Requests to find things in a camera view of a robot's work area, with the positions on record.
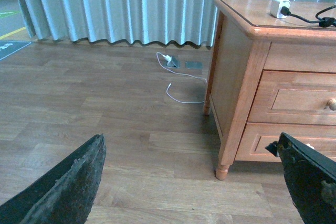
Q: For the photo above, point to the white charger adapter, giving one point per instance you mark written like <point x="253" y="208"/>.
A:
<point x="276" y="6"/>

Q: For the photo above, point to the open metal floor socket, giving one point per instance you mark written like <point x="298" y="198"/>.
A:
<point x="174" y="63"/>

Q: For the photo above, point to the green floor mat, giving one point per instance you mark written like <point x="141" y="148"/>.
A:
<point x="9" y="47"/>

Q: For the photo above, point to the wooden nightstand cabinet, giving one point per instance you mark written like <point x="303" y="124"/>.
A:
<point x="248" y="42"/>

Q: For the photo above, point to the closed metal floor plate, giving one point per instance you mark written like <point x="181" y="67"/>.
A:
<point x="193" y="65"/>

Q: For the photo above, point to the white floor plug adapter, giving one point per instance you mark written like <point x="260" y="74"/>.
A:
<point x="167" y="57"/>

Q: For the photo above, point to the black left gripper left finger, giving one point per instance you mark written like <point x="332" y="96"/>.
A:
<point x="65" y="194"/>

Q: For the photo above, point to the wooden drawer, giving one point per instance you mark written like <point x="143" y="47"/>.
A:
<point x="257" y="136"/>
<point x="294" y="98"/>

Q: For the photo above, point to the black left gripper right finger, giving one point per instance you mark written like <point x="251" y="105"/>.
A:
<point x="310" y="178"/>

